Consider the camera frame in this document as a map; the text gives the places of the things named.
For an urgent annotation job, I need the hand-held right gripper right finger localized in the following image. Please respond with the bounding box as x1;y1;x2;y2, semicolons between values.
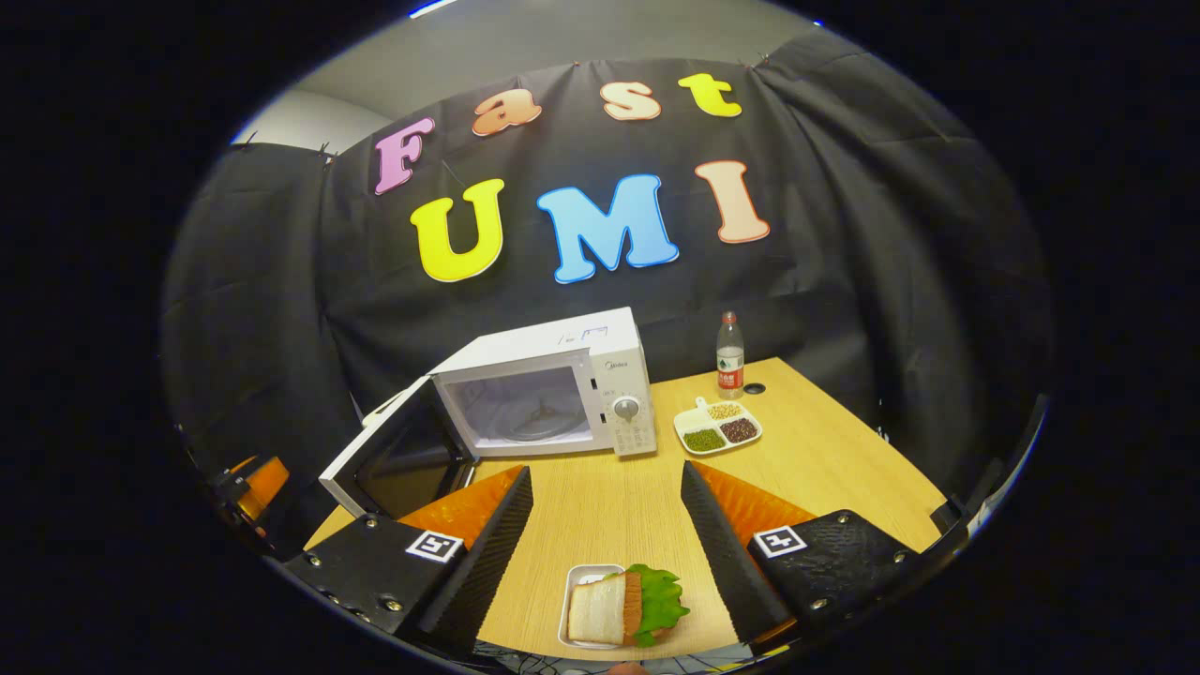
682;459;938;657

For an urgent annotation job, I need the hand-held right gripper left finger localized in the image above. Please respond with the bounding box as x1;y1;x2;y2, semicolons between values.
281;466;535;657

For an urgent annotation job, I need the lettuce sandwich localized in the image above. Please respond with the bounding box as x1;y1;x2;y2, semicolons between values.
567;563;692;650

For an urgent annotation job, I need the white microwave oven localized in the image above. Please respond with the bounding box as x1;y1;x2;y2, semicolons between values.
318;307;659;519

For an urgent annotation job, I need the small white ribbed tray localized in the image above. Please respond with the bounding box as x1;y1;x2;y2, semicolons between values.
558;563;627;651

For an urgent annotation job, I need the white divided dish of beans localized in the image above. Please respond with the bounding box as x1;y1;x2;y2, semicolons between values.
673;397;764;458

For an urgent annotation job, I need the clear red-label water bottle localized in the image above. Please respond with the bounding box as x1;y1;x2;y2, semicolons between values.
716;310;746;401

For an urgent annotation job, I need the black backdrop cloth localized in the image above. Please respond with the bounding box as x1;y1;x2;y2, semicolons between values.
159;28;1056;563

